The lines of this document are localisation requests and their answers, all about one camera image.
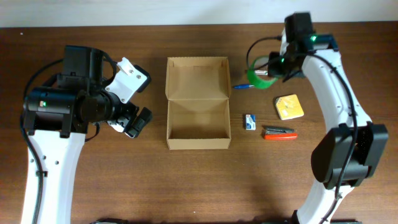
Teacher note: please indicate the blue white marker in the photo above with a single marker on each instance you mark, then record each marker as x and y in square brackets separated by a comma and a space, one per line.
[261, 72]

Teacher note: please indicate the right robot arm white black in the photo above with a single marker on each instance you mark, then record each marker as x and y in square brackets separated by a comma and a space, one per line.
[353, 145]

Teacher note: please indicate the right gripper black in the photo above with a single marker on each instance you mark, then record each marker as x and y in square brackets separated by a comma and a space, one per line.
[277, 66]

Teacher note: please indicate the blue ballpoint pen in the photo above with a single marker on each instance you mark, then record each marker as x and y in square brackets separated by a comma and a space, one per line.
[243, 86]

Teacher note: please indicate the green tape roll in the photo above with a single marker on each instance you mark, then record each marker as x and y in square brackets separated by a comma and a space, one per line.
[261, 82]

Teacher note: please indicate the blue white staples box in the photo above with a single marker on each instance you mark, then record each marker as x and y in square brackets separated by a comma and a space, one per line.
[250, 122]

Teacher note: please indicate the red grey stapler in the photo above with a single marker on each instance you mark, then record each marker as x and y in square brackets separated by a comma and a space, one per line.
[279, 134]

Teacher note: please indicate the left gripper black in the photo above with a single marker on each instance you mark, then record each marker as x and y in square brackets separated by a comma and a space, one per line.
[127, 111]

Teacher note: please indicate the yellow sticky note pad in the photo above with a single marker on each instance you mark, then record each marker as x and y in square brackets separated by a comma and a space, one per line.
[288, 107]

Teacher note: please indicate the brown cardboard box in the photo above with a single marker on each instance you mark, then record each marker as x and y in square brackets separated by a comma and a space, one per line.
[198, 91]

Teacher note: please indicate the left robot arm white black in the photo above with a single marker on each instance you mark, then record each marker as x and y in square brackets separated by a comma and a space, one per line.
[91, 89]

